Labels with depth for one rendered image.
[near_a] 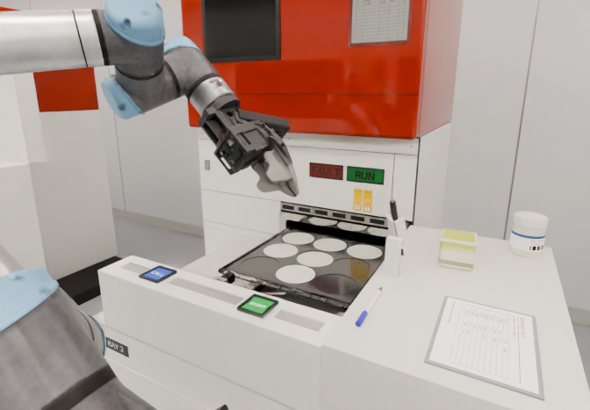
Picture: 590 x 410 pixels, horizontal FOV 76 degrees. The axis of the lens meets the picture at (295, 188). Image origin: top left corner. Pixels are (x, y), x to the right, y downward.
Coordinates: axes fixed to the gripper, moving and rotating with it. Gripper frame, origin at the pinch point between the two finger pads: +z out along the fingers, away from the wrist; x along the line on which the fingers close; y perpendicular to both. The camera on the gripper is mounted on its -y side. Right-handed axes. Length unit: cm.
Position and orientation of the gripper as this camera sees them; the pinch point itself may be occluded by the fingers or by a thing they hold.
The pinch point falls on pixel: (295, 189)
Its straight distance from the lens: 68.6
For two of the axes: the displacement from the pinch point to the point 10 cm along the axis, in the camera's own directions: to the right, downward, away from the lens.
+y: -6.0, 3.5, -7.2
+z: 6.2, 7.7, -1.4
